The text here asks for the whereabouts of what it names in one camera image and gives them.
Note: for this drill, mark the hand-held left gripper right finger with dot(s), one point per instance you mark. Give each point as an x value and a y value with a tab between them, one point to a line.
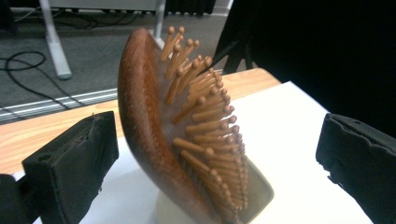
361	161

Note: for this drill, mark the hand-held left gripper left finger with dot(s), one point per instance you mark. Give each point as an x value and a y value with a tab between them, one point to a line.
74	165

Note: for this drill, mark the brown wooden hairbrush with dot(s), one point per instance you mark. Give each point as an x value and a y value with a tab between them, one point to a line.
143	124

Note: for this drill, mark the white table mat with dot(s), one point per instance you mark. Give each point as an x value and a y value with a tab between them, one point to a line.
280	140

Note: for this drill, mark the white metal stand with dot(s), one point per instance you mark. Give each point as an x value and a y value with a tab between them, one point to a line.
57	53

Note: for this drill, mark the black tripod stand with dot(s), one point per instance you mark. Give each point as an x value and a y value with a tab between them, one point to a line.
236	59

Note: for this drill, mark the aluminium floor rail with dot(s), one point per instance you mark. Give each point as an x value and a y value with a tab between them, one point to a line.
62	101

